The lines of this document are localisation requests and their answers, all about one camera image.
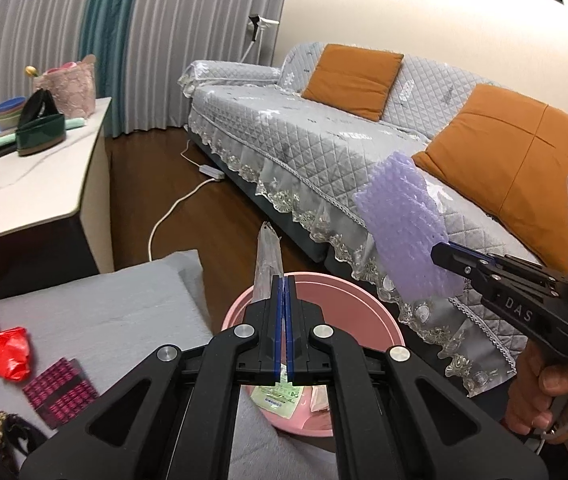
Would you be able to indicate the pink lace basket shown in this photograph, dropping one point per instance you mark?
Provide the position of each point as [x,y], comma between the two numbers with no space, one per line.
[76,92]

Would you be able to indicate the dark green tin lid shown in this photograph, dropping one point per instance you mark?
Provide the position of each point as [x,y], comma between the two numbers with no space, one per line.
[36,105]

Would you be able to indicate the pink plastic basin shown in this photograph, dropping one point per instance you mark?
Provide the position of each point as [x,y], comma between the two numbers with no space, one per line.
[354,305]

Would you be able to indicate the white power strip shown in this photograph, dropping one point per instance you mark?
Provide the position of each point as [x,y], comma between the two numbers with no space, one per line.
[211,172]

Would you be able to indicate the smooth red plastic bag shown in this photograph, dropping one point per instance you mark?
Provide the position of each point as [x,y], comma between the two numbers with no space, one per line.
[9,355]

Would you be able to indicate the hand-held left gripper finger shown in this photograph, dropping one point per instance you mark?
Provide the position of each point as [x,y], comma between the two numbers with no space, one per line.
[278,330]
[290,330]

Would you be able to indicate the yellow tulip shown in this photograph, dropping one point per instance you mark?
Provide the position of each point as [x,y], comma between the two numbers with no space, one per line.
[31,71]

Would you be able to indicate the stack of coloured bowls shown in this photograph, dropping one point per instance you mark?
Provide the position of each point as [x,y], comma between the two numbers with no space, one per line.
[6,112]

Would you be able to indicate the clear plastic wrapper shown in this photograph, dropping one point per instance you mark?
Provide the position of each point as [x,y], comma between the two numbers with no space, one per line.
[266,260]

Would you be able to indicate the orange cushion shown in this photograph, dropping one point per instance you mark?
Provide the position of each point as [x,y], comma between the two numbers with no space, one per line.
[351,80]
[504,150]

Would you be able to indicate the dark green round tin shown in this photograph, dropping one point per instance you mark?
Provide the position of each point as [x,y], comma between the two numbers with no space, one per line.
[41,135]

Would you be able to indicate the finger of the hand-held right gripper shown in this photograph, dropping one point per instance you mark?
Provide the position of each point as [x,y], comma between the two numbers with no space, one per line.
[451,260]
[524,270]

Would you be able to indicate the teal curtain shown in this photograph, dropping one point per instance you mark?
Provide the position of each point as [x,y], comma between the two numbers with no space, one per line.
[109,20]

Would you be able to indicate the white marble table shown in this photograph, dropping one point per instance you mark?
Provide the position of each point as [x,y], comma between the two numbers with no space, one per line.
[39,175]

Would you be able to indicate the person's right hand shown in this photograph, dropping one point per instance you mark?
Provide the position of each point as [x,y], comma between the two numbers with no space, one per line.
[564,385]

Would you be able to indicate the grey pleated curtain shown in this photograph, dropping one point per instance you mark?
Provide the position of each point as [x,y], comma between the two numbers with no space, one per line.
[189,35]

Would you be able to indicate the pink patterned packet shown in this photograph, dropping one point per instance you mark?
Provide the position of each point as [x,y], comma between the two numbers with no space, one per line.
[59,392]

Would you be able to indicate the pale pink packet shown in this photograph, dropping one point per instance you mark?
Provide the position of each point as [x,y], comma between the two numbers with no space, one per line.
[320,400]

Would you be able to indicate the green and white packet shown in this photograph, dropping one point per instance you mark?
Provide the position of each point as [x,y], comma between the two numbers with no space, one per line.
[279,402]

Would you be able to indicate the grey quilted sofa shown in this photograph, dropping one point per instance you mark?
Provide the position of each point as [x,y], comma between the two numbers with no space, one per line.
[289,125]

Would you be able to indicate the purple bubble wrap sheet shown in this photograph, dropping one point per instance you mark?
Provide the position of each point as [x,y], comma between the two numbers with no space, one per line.
[404,220]

